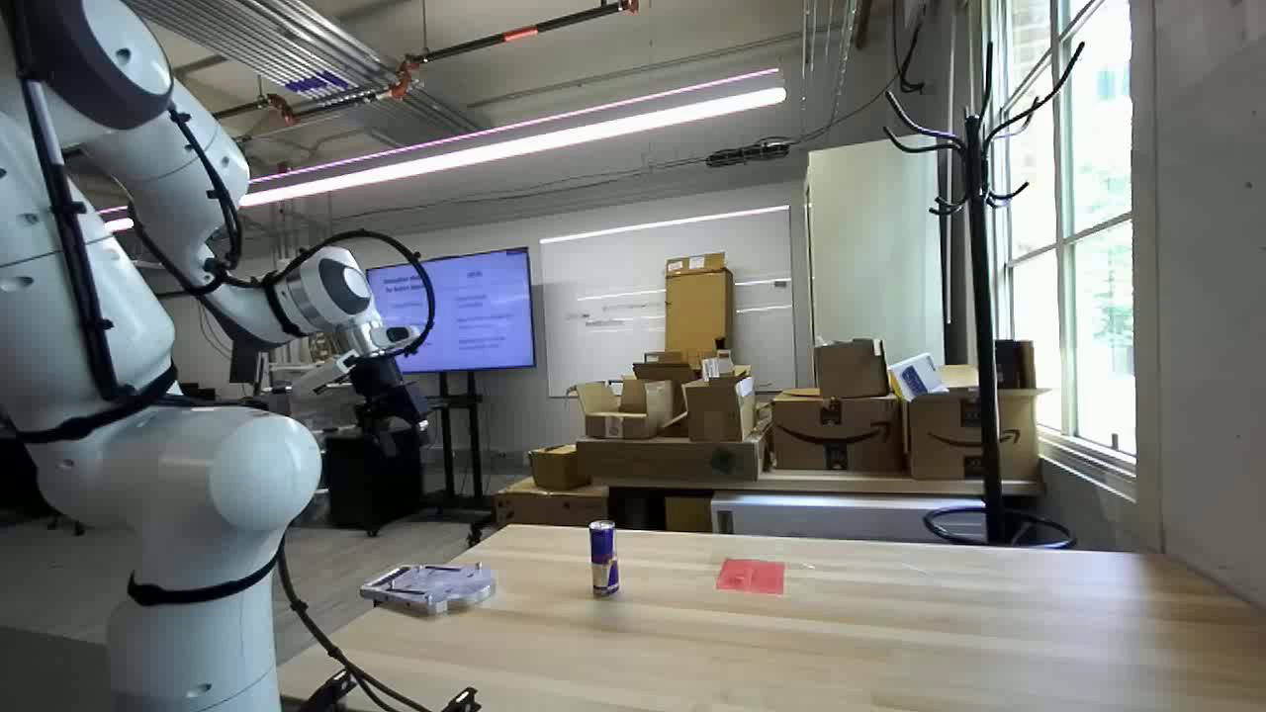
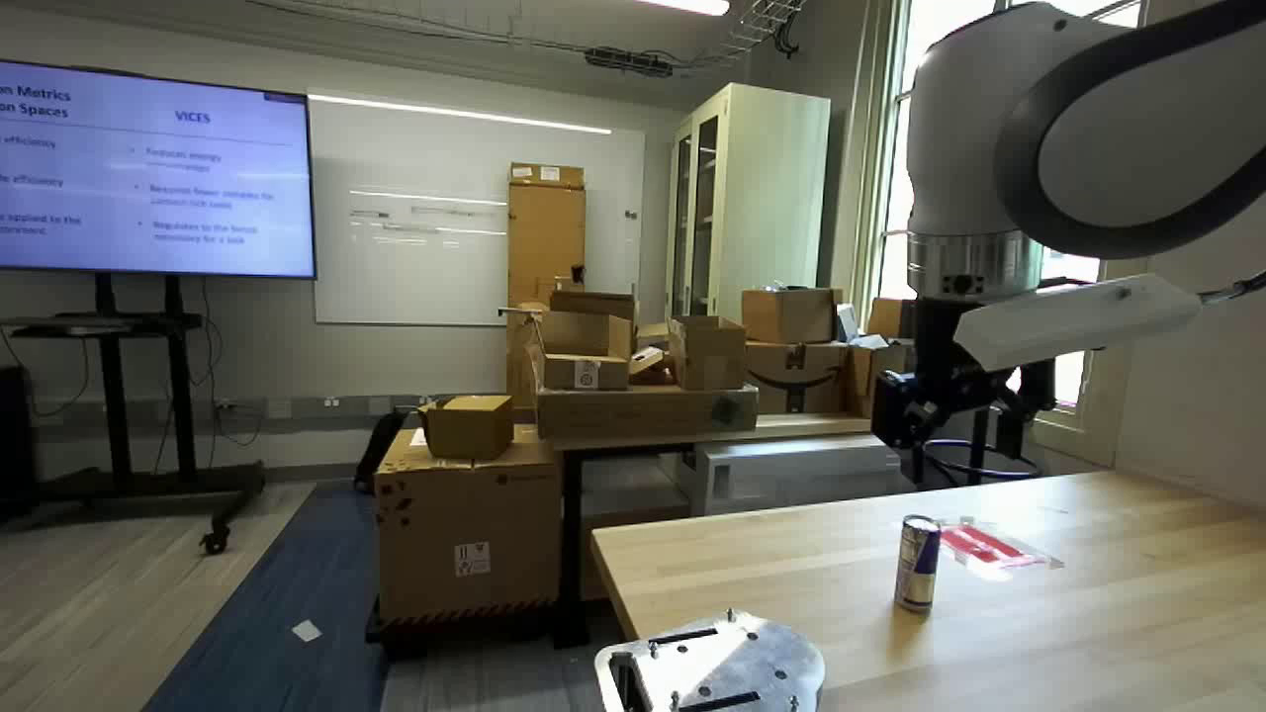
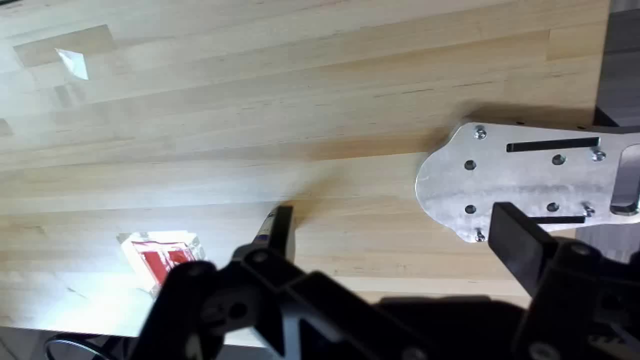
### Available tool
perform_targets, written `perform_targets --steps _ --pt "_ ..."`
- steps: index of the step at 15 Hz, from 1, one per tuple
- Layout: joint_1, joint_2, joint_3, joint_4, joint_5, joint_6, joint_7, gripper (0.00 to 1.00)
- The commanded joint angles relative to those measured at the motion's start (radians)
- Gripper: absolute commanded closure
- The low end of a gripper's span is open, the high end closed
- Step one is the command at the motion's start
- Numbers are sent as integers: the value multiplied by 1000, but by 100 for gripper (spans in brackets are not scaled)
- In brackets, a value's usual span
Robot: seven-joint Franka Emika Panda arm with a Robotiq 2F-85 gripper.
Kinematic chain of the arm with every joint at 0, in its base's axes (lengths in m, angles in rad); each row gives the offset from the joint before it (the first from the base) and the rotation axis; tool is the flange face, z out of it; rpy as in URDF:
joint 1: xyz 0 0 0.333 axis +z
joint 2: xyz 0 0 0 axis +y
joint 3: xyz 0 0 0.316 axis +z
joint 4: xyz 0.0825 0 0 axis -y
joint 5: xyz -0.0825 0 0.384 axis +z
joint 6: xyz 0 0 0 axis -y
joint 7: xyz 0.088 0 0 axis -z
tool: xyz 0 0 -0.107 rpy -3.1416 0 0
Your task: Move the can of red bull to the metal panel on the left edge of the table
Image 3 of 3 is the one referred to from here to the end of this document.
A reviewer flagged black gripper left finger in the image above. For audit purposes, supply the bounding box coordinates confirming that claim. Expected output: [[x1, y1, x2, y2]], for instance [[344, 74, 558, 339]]
[[131, 204, 428, 360]]

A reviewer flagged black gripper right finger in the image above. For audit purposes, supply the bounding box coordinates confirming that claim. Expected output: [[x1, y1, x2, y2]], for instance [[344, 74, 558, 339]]
[[488, 201, 640, 360]]

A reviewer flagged red and white flat packet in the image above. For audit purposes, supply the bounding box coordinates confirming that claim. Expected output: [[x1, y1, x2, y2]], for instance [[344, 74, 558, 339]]
[[118, 228, 208, 296]]

